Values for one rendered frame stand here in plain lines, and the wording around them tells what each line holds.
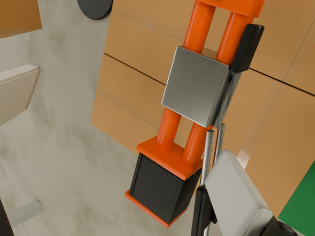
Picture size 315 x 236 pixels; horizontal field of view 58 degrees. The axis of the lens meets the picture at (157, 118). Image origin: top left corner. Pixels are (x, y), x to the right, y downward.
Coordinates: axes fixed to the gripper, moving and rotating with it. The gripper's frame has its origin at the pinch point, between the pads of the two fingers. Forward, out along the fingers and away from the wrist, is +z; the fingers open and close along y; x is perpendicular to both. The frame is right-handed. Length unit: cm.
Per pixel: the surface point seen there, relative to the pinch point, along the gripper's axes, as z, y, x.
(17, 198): 291, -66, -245
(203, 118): 11.3, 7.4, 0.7
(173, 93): 13.6, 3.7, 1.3
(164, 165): 13.0, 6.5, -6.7
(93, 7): 200, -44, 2
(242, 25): 10.3, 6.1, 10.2
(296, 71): 72, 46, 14
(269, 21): 79, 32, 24
